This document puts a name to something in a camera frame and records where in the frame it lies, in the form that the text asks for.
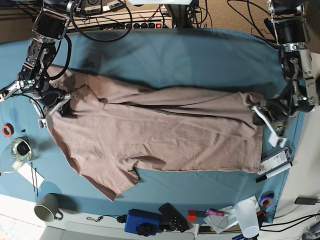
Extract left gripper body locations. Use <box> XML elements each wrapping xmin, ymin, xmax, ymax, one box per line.
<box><xmin>258</xmin><ymin>98</ymin><xmax>295</xmax><ymax>125</ymax></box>

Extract pink T-shirt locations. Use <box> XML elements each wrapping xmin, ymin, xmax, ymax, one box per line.
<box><xmin>49</xmin><ymin>70</ymin><xmax>264</xmax><ymax>201</ymax></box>

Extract black phone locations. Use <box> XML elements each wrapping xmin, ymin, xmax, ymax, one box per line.
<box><xmin>294</xmin><ymin>197</ymin><xmax>320</xmax><ymax>206</ymax></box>

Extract black remote control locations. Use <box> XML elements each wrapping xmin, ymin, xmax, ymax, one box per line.
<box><xmin>158</xmin><ymin>203</ymin><xmax>190</xmax><ymax>233</ymax></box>

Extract red black block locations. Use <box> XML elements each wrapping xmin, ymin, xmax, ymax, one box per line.
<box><xmin>186</xmin><ymin>210</ymin><xmax>207</xmax><ymax>222</ymax></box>

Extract black white marker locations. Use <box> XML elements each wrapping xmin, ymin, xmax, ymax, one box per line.
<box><xmin>255</xmin><ymin>162</ymin><xmax>293</xmax><ymax>183</ymax></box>

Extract blue table cloth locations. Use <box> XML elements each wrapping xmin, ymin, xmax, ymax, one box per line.
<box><xmin>0</xmin><ymin>29</ymin><xmax>288</xmax><ymax>223</ymax></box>

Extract black zip tie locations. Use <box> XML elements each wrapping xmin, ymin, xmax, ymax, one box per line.
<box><xmin>30</xmin><ymin>162</ymin><xmax>39</xmax><ymax>197</ymax></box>

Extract clear plastic case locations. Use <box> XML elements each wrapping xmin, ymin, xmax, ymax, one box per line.
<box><xmin>257</xmin><ymin>146</ymin><xmax>294</xmax><ymax>176</ymax></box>

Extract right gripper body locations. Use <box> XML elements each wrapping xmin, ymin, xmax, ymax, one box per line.
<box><xmin>29</xmin><ymin>83</ymin><xmax>77</xmax><ymax>108</ymax></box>

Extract white paper card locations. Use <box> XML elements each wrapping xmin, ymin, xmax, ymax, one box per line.
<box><xmin>17</xmin><ymin>163</ymin><xmax>45</xmax><ymax>189</ymax></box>

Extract blue box with knob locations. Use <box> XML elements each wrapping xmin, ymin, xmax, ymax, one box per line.
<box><xmin>124</xmin><ymin>209</ymin><xmax>162</xmax><ymax>237</ymax></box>

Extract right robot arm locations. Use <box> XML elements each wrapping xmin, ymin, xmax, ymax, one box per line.
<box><xmin>0</xmin><ymin>0</ymin><xmax>76</xmax><ymax>118</ymax></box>

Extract orange white utility knife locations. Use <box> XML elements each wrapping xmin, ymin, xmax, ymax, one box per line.
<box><xmin>0</xmin><ymin>92</ymin><xmax>7</xmax><ymax>103</ymax></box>

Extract purple tape roll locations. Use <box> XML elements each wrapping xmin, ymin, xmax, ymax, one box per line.
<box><xmin>259</xmin><ymin>192</ymin><xmax>274</xmax><ymax>208</ymax></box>

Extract grey ceramic mug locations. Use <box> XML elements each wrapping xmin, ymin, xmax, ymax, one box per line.
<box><xmin>33</xmin><ymin>193</ymin><xmax>64</xmax><ymax>222</ymax></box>

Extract red tape roll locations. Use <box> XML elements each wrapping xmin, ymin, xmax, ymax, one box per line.
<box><xmin>1</xmin><ymin>123</ymin><xmax>14</xmax><ymax>138</ymax></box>

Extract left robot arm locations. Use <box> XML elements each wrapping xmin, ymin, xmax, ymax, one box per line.
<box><xmin>252</xmin><ymin>0</ymin><xmax>320</xmax><ymax>126</ymax></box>

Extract purple tube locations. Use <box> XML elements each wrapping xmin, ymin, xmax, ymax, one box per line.
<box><xmin>205</xmin><ymin>208</ymin><xmax>226</xmax><ymax>217</ymax></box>

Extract black power strip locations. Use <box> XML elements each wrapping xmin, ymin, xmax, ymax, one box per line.
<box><xmin>124</xmin><ymin>22</ymin><xmax>164</xmax><ymax>29</ymax></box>

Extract translucent plastic cup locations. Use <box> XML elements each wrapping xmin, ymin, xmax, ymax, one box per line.
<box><xmin>234</xmin><ymin>199</ymin><xmax>260</xmax><ymax>239</ymax></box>

